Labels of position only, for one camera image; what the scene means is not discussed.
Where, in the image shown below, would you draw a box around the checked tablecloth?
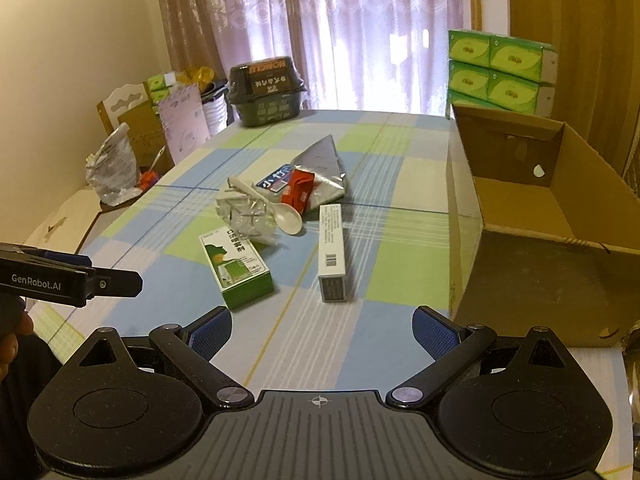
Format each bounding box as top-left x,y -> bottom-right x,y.
27,108 -> 634,480

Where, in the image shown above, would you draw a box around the pink sheer curtain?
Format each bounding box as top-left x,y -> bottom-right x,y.
160,0 -> 463,116

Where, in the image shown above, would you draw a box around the white carved chair back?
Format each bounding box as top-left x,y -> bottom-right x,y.
96,84 -> 151,134

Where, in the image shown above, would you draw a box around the green white medicine box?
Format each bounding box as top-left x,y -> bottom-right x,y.
198,226 -> 274,310

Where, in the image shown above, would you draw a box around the brown cardboard box left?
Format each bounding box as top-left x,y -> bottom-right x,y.
118,101 -> 174,176

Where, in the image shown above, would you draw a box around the pink paper envelope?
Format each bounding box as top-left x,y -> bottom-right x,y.
158,84 -> 209,165

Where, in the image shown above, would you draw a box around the small green boxes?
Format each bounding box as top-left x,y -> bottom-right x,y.
145,72 -> 177,105

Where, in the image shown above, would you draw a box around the person's left hand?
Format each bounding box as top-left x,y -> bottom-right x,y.
0,292 -> 34,379

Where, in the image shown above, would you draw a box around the white plastic spoon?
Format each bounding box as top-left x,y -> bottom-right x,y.
228,177 -> 303,236

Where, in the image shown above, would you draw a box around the long white carton box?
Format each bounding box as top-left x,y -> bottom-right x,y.
318,203 -> 347,302

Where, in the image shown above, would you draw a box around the silver foil pouch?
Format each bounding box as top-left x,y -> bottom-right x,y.
292,136 -> 347,210

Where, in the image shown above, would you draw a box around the stack of green tissue boxes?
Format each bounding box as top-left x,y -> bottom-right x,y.
448,29 -> 559,117

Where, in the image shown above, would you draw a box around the yellow plastic bag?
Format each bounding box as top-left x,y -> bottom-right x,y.
176,66 -> 216,93

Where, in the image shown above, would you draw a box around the crumpled white plastic bag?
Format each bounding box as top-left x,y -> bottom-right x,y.
86,122 -> 142,207

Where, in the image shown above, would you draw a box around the large cardboard box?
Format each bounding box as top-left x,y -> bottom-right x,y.
447,105 -> 639,348

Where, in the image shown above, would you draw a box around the wire rack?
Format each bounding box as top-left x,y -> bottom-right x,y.
216,186 -> 278,246

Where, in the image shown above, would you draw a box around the dark instant noodle bowl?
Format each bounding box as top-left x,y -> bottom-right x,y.
228,56 -> 306,127

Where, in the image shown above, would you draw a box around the red snack packet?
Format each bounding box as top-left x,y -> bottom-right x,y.
281,169 -> 314,214

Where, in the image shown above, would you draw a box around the brown wooden door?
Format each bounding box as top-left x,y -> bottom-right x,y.
510,0 -> 639,172

